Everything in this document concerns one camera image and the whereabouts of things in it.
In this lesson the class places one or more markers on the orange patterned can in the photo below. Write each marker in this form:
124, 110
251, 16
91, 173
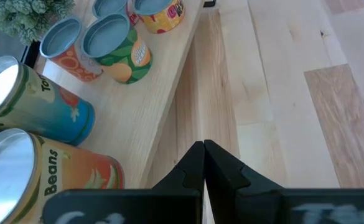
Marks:
69, 63

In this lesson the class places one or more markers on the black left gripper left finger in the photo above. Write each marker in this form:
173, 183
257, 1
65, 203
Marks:
156, 205

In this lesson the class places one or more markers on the green sliced peaches can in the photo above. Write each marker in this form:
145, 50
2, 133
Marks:
128, 59

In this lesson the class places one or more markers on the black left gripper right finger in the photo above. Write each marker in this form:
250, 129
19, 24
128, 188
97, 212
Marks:
278, 207

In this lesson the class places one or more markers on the yellow pineapple rings can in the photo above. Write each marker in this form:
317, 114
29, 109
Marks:
163, 18

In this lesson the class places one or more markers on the white red saucy can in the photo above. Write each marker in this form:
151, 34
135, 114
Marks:
110, 6

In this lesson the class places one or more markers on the tall tomato can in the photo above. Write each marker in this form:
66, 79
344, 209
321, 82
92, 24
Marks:
44, 109

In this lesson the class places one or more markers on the green succulent in patterned pot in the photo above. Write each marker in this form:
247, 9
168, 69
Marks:
23, 17

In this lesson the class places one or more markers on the tall orange beans can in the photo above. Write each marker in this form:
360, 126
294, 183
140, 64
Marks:
66, 174

